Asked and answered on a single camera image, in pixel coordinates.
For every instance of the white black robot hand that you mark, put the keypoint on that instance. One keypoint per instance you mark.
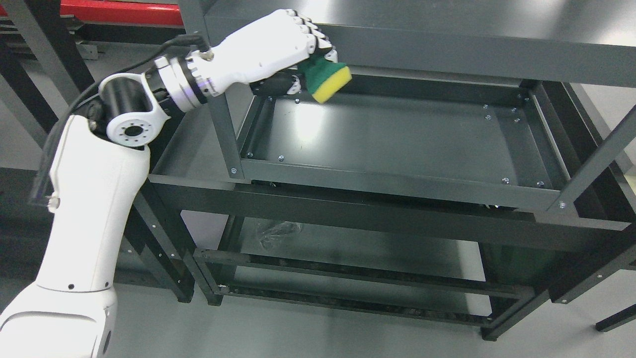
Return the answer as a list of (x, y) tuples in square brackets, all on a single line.
[(259, 50)]

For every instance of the red bar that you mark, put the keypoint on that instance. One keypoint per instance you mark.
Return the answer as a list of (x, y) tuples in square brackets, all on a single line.
[(124, 12)]

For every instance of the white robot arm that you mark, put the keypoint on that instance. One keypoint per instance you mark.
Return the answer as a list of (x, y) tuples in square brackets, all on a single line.
[(97, 169)]

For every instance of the dark metal shelf rack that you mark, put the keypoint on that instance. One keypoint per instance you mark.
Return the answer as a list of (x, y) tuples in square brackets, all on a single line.
[(458, 177)]

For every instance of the green yellow sponge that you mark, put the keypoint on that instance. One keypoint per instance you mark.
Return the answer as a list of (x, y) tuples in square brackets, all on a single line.
[(324, 78)]

